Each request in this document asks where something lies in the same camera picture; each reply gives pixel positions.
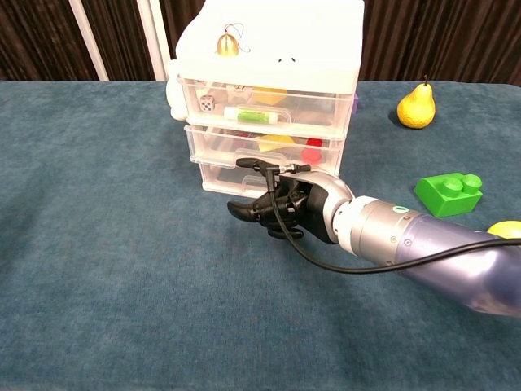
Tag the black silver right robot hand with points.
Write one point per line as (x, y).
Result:
(313, 203)

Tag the clear drawer with red stamp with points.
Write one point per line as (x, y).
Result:
(211, 142)

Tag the clear drawer with pink toy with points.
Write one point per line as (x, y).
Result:
(220, 179)

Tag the white plastic drawer cabinet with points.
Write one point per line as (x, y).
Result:
(285, 40)

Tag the red plastic stamp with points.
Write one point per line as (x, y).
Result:
(311, 152)

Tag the flat red plastic piece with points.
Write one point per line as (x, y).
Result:
(245, 134)

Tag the green white glue stick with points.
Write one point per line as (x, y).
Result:
(252, 115)

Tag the small purple cube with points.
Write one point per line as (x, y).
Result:
(356, 104)

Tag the yellow toy piece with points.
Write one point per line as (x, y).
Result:
(269, 95)

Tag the green building block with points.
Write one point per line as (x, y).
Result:
(443, 201)

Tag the yellow toy pear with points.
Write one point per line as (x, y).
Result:
(416, 109)

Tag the white die with blue dots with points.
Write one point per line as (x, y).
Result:
(207, 104)

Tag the white fishing game toy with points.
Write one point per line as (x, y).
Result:
(175, 97)

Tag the small gold bell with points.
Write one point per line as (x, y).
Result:
(227, 45)

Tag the yellow toy banana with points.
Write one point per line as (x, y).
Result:
(506, 229)

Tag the teal table cloth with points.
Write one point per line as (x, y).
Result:
(122, 285)

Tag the black pleated curtain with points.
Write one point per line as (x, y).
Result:
(447, 36)

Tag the double white frame post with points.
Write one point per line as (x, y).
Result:
(152, 40)

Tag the single white frame post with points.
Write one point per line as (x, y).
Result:
(87, 40)

